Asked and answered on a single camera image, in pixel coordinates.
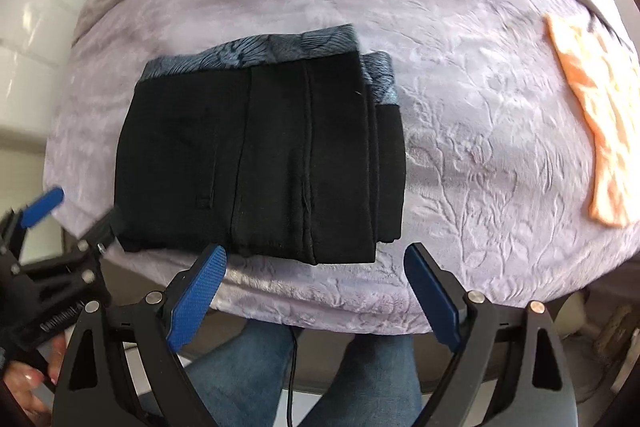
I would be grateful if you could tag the person's left leg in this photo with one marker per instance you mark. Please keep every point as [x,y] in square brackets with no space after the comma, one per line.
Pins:
[235,377]

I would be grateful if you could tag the orange cloth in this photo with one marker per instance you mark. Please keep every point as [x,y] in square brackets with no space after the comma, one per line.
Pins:
[600,107]

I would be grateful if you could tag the person's right leg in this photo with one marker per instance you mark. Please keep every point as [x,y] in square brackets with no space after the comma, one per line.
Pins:
[370,382]

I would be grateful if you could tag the person's leg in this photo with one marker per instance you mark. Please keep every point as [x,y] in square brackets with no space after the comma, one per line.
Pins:
[235,377]
[370,382]

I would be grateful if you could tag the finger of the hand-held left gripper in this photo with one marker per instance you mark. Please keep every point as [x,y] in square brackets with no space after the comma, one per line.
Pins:
[42,205]
[97,237]

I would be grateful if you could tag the person's left hand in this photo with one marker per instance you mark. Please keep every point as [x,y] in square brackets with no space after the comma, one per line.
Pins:
[27,382]

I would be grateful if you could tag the lavender embossed blanket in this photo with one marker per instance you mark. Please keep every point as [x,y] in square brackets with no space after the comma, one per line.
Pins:
[475,132]

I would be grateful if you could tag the black pants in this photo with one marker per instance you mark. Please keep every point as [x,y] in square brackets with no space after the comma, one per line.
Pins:
[275,157]

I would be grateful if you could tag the white drawer cabinet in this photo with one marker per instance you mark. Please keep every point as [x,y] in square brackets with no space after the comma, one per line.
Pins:
[35,32]

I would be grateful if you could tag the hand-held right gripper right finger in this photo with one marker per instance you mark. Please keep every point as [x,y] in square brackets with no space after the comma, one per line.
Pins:
[432,297]

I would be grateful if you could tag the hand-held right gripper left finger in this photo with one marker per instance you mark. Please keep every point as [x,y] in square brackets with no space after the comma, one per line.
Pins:
[197,297]

